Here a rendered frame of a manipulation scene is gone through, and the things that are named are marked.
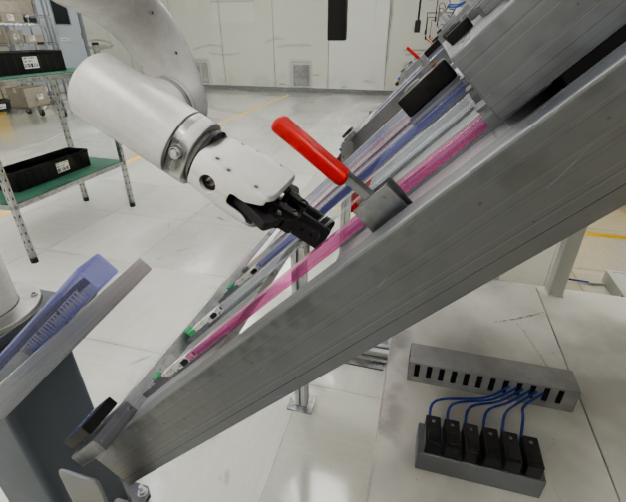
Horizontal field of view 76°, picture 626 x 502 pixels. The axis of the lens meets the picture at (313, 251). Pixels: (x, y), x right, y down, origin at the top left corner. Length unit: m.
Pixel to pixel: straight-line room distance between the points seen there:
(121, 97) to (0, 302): 0.50
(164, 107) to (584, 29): 0.39
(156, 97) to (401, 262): 0.35
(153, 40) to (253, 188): 0.25
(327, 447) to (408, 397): 0.72
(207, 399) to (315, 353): 0.13
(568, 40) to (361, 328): 0.20
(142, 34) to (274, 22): 9.03
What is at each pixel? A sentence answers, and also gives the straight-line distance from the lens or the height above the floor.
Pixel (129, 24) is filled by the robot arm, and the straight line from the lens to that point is 0.59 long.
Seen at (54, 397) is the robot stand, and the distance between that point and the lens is 1.01.
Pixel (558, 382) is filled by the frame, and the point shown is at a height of 0.66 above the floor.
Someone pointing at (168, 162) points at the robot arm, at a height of 1.02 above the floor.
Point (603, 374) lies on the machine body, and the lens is 0.90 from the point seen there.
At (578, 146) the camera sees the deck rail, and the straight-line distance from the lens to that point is 0.23.
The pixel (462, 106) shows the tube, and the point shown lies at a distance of 0.43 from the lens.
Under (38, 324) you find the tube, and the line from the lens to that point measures 0.21.
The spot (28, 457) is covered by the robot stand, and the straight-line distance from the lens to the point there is 1.04.
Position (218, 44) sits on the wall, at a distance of 10.13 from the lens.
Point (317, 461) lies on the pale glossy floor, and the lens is 1.38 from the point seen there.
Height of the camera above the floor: 1.15
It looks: 29 degrees down
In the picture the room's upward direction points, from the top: straight up
